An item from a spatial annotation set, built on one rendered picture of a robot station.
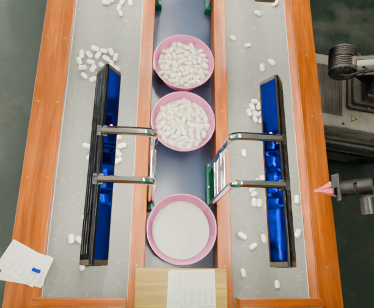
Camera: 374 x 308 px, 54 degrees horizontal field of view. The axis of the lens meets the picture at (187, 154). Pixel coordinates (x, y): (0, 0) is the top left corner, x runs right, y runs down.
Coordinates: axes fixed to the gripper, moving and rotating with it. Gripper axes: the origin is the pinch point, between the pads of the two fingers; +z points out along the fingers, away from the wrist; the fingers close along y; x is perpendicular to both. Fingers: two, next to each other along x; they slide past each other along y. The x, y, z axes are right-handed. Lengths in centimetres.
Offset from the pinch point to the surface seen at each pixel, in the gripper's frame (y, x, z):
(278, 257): 25.7, -32.4, 4.7
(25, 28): -122, -30, 168
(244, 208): 5.4, -6.6, 26.8
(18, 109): -64, -27, 165
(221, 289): 36, -16, 33
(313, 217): 8.6, 9.0, 4.3
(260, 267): 27.9, -3.1, 22.9
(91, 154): -4, -68, 48
